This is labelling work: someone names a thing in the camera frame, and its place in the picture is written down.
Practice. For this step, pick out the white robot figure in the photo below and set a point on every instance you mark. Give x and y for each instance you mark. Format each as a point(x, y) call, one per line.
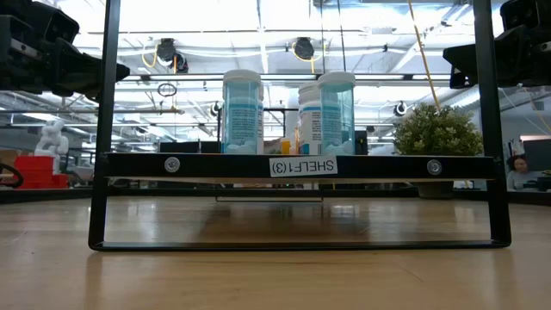
point(51, 140)

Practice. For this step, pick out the large white supplement bottle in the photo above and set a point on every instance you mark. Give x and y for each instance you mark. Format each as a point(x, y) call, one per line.
point(309, 125)
point(261, 120)

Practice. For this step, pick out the black monitor row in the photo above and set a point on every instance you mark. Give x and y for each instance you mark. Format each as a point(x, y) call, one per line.
point(185, 147)

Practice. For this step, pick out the black metal table frame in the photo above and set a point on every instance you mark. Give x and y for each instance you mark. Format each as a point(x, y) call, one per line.
point(43, 196)

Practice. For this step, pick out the wooden tray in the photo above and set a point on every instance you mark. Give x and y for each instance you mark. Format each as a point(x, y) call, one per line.
point(215, 166)

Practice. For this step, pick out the person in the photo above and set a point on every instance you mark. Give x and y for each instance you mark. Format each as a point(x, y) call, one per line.
point(518, 165)

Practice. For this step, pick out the green potted plant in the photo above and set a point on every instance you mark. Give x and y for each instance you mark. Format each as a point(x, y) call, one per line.
point(435, 129)

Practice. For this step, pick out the red stacked boxes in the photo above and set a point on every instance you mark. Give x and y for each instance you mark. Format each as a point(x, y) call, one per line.
point(34, 172)

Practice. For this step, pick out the dark desk monitor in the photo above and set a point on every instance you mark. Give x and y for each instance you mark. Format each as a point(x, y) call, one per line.
point(538, 155)

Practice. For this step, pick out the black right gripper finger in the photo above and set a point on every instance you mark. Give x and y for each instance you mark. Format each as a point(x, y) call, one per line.
point(462, 56)
point(460, 81)

